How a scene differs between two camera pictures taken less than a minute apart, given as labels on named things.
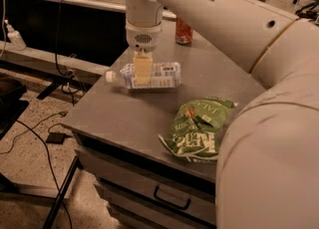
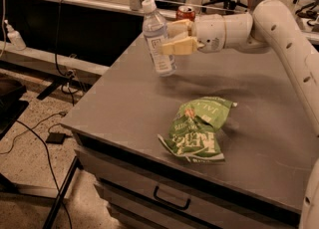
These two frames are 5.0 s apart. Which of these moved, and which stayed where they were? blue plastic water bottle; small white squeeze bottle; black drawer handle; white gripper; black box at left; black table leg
Moved: white gripper; blue plastic water bottle
Stayed: black drawer handle; small white squeeze bottle; black table leg; black box at left
